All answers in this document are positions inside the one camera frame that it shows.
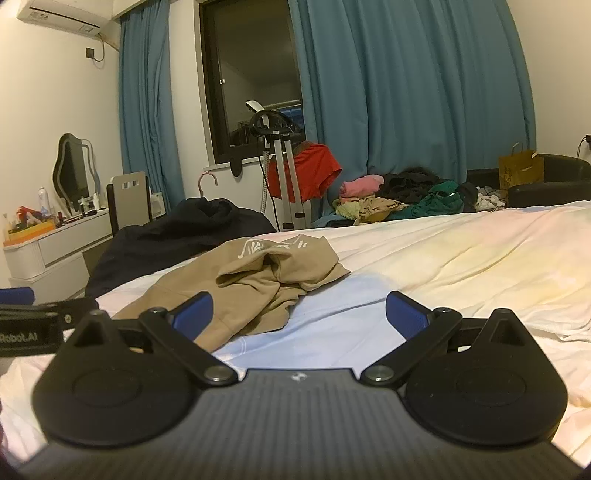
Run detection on tan t-shirt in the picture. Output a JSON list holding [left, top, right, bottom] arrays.
[[115, 235, 349, 352]]

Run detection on pink clothes hanger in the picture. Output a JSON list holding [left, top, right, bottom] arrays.
[[197, 170, 218, 198]]

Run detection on white vanity dresser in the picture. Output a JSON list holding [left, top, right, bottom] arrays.
[[3, 209, 112, 303]]

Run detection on black garment on bed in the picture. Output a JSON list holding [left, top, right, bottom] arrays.
[[85, 198, 276, 299]]

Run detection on orange tray on dresser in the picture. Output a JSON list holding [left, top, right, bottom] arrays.
[[3, 221, 56, 247]]

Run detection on olive garment in pile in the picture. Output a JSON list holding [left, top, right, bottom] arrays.
[[332, 195, 408, 225]]

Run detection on green garment in pile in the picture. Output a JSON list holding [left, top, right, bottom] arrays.
[[386, 180, 464, 221]]

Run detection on white spray bottle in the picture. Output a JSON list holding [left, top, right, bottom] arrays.
[[38, 187, 51, 218]]

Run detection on black garment in pile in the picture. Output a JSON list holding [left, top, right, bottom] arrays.
[[376, 167, 444, 205]]

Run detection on grey backed chair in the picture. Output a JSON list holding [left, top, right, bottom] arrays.
[[106, 172, 152, 235]]

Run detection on pink garment in pile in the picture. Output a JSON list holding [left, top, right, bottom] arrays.
[[339, 174, 384, 198]]

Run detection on pastel bed sheet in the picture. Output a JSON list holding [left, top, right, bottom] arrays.
[[0, 200, 591, 471]]

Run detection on wavy vanity mirror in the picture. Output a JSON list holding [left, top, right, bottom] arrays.
[[52, 133, 101, 215]]

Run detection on red garment on stand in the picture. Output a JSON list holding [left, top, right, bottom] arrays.
[[266, 141, 342, 203]]

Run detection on left teal curtain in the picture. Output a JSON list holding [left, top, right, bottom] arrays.
[[118, 1, 185, 210]]

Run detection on teal curtain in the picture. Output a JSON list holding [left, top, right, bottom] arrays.
[[287, 0, 538, 217], [118, 1, 185, 210]]

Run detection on black armchair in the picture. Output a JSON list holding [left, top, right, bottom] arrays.
[[467, 154, 590, 208]]

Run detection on right teal curtain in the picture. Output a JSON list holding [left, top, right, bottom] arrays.
[[287, 0, 538, 217]]

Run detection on dark window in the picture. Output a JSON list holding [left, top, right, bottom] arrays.
[[198, 0, 304, 164]]

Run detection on white air conditioner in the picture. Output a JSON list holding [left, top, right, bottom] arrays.
[[16, 0, 112, 36]]

